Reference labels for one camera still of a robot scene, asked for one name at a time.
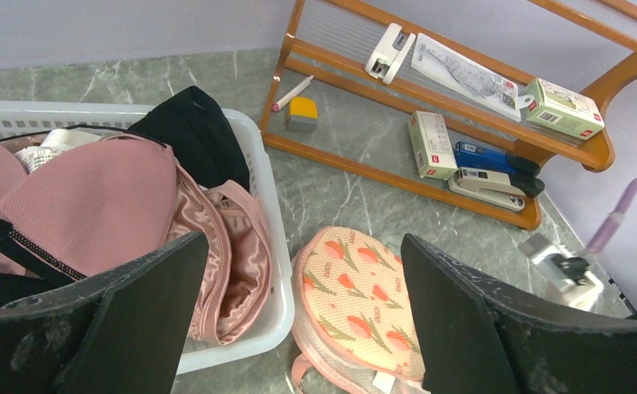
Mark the white pink marker pen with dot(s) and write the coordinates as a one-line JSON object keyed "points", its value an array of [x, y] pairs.
{"points": [[285, 99]]}

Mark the dusty pink padded bra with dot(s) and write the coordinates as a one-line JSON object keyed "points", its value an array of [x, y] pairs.
{"points": [[88, 210]]}

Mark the blue black stapler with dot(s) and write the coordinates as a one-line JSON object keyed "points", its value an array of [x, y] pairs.
{"points": [[476, 156]]}

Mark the white black stapler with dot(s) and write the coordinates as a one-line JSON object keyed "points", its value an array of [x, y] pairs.
{"points": [[497, 188]]}

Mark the orange wooden shoe rack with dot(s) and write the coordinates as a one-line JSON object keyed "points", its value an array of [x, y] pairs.
{"points": [[327, 40]]}

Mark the white label printer device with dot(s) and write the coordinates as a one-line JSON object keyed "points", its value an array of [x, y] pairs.
{"points": [[389, 54]]}

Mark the illustrated paper booklet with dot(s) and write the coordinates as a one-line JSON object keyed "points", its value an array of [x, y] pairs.
{"points": [[464, 76]]}

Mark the pink satin bra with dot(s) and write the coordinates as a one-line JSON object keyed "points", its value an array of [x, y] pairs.
{"points": [[238, 270]]}

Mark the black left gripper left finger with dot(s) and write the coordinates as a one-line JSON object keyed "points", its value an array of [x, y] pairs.
{"points": [[121, 331]]}

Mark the white garment in basket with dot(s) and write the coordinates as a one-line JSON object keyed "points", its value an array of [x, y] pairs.
{"points": [[56, 142]]}

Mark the floral mesh laundry bag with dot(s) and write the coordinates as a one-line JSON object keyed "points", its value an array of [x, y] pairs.
{"points": [[353, 322]]}

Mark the small white red box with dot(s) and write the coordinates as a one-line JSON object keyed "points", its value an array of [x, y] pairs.
{"points": [[432, 147]]}

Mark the white green staples box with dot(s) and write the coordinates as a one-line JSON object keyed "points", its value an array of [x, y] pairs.
{"points": [[562, 110]]}

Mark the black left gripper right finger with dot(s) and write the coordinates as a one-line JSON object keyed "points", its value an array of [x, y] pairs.
{"points": [[478, 334]]}

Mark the black garment in basket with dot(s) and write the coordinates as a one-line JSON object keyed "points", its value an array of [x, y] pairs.
{"points": [[193, 124]]}

